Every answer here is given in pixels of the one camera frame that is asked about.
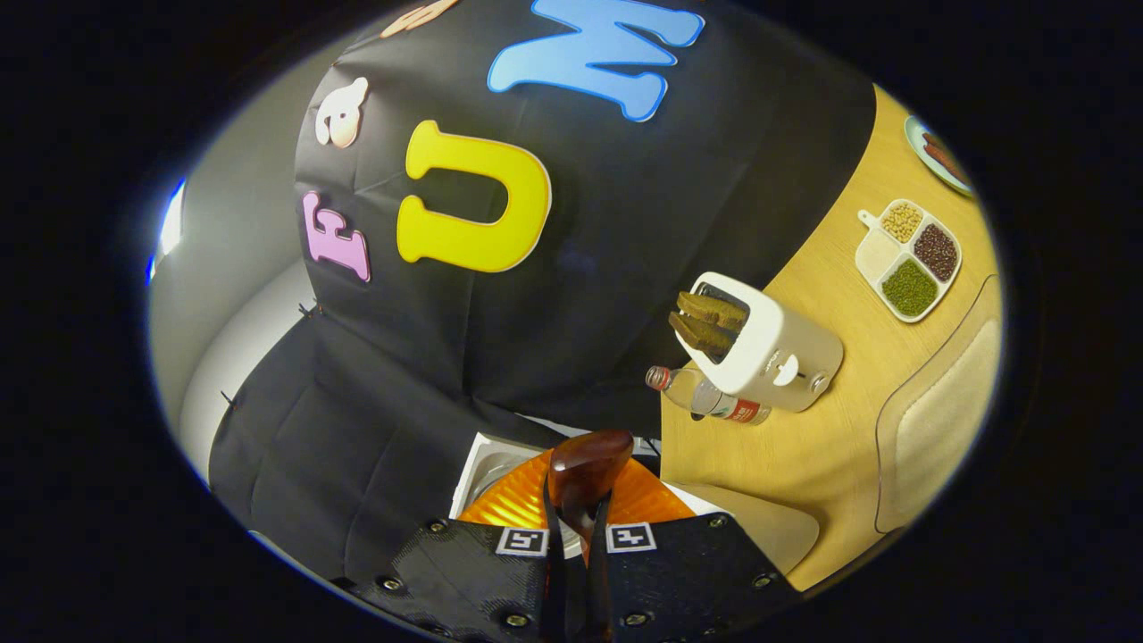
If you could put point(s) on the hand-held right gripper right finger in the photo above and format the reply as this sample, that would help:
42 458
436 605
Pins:
600 598

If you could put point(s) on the rice box with clear lid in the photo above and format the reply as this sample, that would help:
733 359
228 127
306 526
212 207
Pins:
946 420

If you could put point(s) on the red raw steak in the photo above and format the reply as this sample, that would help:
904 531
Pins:
948 165
939 143

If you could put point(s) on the large ceiling light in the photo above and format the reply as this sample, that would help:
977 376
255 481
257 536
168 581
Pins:
171 223

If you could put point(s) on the black backdrop cloth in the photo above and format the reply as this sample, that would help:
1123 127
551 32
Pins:
625 223

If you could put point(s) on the white divided bean dish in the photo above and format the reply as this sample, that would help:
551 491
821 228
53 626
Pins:
880 254

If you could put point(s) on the white rice cooker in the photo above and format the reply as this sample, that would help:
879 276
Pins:
482 464

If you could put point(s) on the clear plastic water bottle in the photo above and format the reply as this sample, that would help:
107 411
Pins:
705 397

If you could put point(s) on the pale green plate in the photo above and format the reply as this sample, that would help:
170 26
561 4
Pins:
918 141

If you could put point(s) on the brown toast slice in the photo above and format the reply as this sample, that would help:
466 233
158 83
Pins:
714 310
701 335

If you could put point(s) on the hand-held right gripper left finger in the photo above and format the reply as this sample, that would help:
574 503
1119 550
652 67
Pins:
554 598

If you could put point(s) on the white toaster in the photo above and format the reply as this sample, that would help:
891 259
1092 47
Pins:
786 357

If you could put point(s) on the brown wooden spoon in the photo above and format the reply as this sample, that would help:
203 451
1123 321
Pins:
589 464

